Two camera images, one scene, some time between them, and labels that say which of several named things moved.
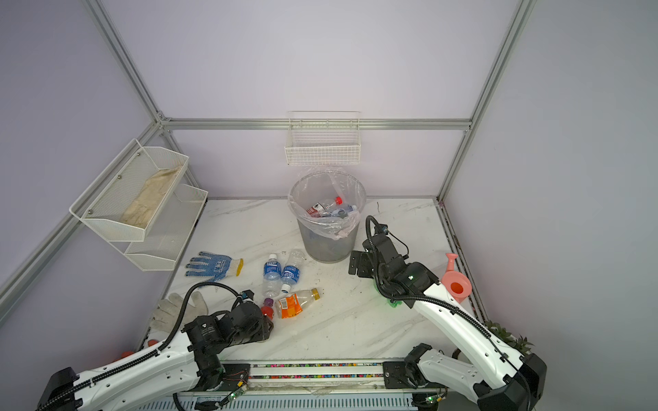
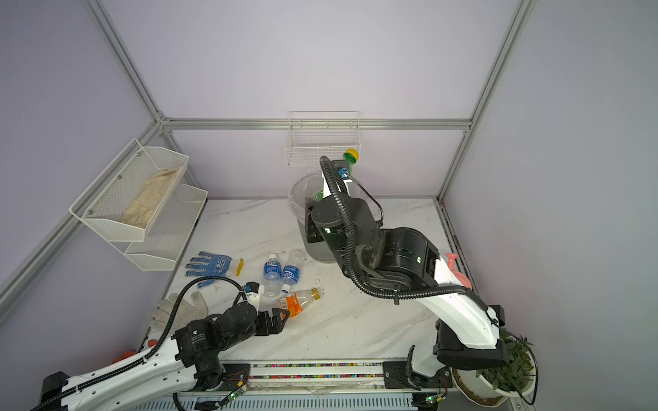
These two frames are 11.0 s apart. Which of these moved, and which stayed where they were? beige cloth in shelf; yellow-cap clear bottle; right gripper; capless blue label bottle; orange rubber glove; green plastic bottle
Moved: green plastic bottle; right gripper
Stayed: orange rubber glove; yellow-cap clear bottle; capless blue label bottle; beige cloth in shelf
